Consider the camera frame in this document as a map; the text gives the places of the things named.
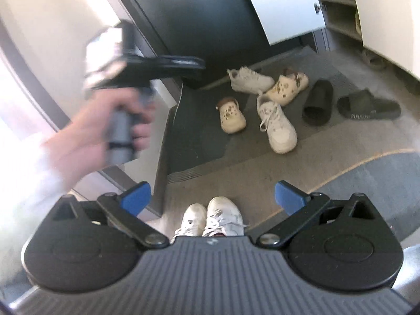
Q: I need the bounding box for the beige lace-up sneaker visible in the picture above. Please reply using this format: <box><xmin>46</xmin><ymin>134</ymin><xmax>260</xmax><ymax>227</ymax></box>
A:
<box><xmin>202</xmin><ymin>197</ymin><xmax>249</xmax><ymax>238</ymax></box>

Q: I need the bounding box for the white lace-up sneaker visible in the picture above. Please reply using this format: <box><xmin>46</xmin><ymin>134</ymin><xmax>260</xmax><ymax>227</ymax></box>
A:
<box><xmin>256</xmin><ymin>94</ymin><xmax>298</xmax><ymax>154</ymax></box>
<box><xmin>227</xmin><ymin>66</ymin><xmax>275</xmax><ymax>93</ymax></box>

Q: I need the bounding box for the white cabinet door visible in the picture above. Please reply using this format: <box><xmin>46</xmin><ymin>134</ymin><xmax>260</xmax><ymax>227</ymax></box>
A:
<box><xmin>348</xmin><ymin>0</ymin><xmax>420</xmax><ymax>82</ymax></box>
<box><xmin>236</xmin><ymin>0</ymin><xmax>326</xmax><ymax>46</ymax></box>

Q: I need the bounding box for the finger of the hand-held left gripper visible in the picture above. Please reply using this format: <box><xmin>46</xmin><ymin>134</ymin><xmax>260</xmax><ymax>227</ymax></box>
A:
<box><xmin>150</xmin><ymin>55</ymin><xmax>207</xmax><ymax>82</ymax></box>

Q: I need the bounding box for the person's left hand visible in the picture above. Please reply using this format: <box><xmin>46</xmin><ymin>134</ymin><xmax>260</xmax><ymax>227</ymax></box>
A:
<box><xmin>42</xmin><ymin>87</ymin><xmax>157</xmax><ymax>185</ymax></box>

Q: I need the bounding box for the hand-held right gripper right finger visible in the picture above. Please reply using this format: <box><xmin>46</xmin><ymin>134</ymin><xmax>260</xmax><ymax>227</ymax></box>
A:
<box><xmin>256</xmin><ymin>180</ymin><xmax>381</xmax><ymax>249</ymax></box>

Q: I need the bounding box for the grey green patterned floor mat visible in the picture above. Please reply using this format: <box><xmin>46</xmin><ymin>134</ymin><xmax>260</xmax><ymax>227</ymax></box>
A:
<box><xmin>154</xmin><ymin>46</ymin><xmax>411</xmax><ymax>237</ymax></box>

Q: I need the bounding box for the black entrance door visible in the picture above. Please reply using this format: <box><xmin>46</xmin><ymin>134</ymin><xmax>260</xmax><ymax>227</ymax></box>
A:
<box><xmin>121</xmin><ymin>0</ymin><xmax>273</xmax><ymax>89</ymax></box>

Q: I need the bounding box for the grey rug with tan edge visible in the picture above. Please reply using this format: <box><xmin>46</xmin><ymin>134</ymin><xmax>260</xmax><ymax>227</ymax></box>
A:
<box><xmin>308</xmin><ymin>149</ymin><xmax>420</xmax><ymax>250</ymax></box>

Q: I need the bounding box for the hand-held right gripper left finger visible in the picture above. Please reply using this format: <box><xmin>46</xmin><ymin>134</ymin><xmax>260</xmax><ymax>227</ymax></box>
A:
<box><xmin>52</xmin><ymin>181</ymin><xmax>170</xmax><ymax>249</ymax></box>

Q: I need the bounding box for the person's left forearm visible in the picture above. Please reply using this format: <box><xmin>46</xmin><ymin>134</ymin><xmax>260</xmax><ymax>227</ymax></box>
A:
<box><xmin>0</xmin><ymin>138</ymin><xmax>76</xmax><ymax>246</ymax></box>

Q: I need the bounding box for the cream clog with charms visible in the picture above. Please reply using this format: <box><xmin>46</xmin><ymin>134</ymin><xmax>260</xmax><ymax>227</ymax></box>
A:
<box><xmin>216</xmin><ymin>97</ymin><xmax>247</xmax><ymax>134</ymax></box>
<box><xmin>265</xmin><ymin>69</ymin><xmax>309</xmax><ymax>106</ymax></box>

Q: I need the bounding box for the black slide sandal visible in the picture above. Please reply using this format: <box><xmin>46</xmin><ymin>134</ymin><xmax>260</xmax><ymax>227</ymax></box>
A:
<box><xmin>337</xmin><ymin>89</ymin><xmax>402</xmax><ymax>121</ymax></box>
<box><xmin>302</xmin><ymin>79</ymin><xmax>334</xmax><ymax>126</ymax></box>

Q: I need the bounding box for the white perforated sneaker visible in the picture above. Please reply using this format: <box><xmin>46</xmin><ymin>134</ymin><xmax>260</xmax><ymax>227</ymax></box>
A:
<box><xmin>173</xmin><ymin>203</ymin><xmax>208</xmax><ymax>240</ymax></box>

